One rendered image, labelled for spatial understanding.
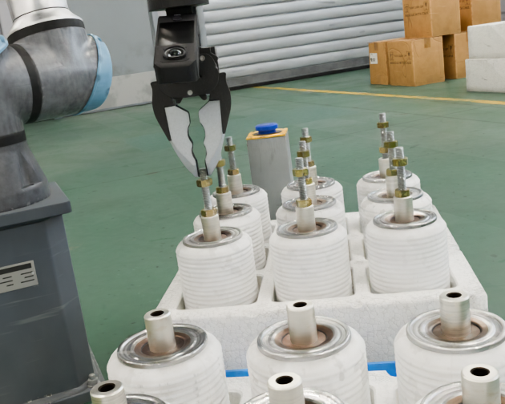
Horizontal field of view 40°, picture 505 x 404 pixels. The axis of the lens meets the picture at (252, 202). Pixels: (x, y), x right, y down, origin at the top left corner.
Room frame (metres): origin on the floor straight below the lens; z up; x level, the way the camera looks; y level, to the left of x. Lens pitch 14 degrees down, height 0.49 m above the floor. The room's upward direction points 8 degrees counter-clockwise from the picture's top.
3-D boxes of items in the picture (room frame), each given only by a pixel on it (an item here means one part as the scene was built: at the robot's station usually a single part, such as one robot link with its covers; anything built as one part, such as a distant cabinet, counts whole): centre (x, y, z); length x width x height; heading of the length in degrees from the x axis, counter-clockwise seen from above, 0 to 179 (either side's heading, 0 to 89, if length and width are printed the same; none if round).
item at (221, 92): (0.82, 0.03, 0.42); 0.05 x 0.02 x 0.09; 90
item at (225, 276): (0.82, 0.06, 0.16); 0.10 x 0.10 x 0.18
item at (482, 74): (3.82, -1.55, 0.09); 0.39 x 0.39 x 0.18; 21
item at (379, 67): (5.04, -1.16, 0.15); 0.30 x 0.24 x 0.30; 109
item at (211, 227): (0.82, 0.06, 0.26); 0.02 x 0.02 x 0.03
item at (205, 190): (0.82, 0.06, 0.30); 0.01 x 0.01 x 0.08
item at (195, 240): (0.82, 0.06, 0.25); 0.08 x 0.08 x 0.01
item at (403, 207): (0.79, -0.18, 0.26); 0.02 x 0.02 x 0.03
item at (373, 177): (1.03, -0.21, 0.25); 0.08 x 0.08 x 0.01
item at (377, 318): (0.93, -0.08, 0.09); 0.39 x 0.39 x 0.18; 82
